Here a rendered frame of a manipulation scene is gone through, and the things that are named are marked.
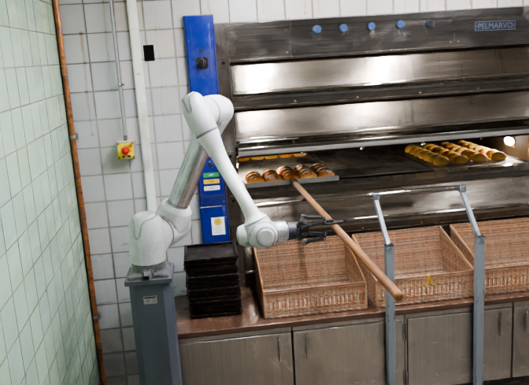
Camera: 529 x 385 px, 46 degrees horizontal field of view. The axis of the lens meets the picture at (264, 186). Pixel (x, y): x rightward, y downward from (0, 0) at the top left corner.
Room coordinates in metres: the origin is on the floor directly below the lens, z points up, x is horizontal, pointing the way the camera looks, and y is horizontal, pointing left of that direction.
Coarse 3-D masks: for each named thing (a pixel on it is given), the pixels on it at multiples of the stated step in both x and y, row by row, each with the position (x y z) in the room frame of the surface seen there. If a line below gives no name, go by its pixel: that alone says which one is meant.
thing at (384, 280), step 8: (296, 184) 3.41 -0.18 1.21; (304, 192) 3.20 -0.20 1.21; (312, 200) 3.01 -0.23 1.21; (320, 208) 2.85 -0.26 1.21; (328, 216) 2.70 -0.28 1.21; (336, 224) 2.55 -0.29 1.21; (336, 232) 2.49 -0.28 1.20; (344, 232) 2.43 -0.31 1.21; (344, 240) 2.37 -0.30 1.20; (352, 240) 2.33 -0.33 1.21; (352, 248) 2.26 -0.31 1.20; (360, 248) 2.23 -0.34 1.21; (360, 256) 2.16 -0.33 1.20; (368, 264) 2.06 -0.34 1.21; (376, 272) 1.97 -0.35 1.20; (384, 280) 1.89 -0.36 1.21; (392, 288) 1.82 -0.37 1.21; (400, 296) 1.78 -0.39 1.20
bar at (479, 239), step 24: (384, 192) 3.25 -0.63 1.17; (408, 192) 3.26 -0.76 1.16; (432, 192) 3.28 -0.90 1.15; (384, 240) 3.07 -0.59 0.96; (480, 240) 3.07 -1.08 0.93; (384, 264) 3.05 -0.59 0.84; (480, 264) 3.07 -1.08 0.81; (480, 288) 3.07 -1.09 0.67; (480, 312) 3.07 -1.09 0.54; (480, 336) 3.07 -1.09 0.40; (480, 360) 3.07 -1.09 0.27; (480, 384) 3.07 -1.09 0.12
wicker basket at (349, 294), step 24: (288, 240) 3.53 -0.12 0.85; (336, 240) 3.55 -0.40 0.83; (264, 264) 3.49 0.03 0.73; (288, 264) 3.50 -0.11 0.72; (312, 264) 3.50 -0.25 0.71; (336, 264) 3.52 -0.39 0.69; (264, 288) 3.45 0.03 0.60; (288, 288) 3.44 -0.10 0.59; (312, 288) 3.08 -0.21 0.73; (336, 288) 3.09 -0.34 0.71; (360, 288) 3.10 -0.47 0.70; (264, 312) 3.05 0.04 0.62; (288, 312) 3.07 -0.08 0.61; (312, 312) 3.08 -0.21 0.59
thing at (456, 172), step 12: (456, 168) 3.71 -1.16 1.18; (468, 168) 3.69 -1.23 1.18; (480, 168) 3.69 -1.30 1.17; (492, 168) 3.70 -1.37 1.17; (504, 168) 3.71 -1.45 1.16; (516, 168) 3.72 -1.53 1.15; (528, 168) 3.73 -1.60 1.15; (336, 180) 3.60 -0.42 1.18; (348, 180) 3.60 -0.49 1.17; (360, 180) 3.61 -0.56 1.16; (372, 180) 3.62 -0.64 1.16; (384, 180) 3.63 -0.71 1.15; (396, 180) 3.64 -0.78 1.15; (252, 192) 3.54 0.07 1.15; (264, 192) 3.55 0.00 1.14
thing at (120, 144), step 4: (120, 140) 3.44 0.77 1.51; (128, 140) 3.42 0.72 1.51; (132, 140) 3.41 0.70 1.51; (116, 144) 3.39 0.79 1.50; (120, 144) 3.39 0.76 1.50; (124, 144) 3.39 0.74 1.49; (128, 144) 3.40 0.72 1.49; (132, 144) 3.40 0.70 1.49; (120, 148) 3.39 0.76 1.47; (128, 148) 3.40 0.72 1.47; (132, 148) 3.40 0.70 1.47; (120, 152) 3.39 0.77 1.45; (132, 152) 3.40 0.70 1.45; (120, 156) 3.39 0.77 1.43; (124, 156) 3.39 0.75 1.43; (128, 156) 3.40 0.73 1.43; (132, 156) 3.40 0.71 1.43; (136, 156) 3.44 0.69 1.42
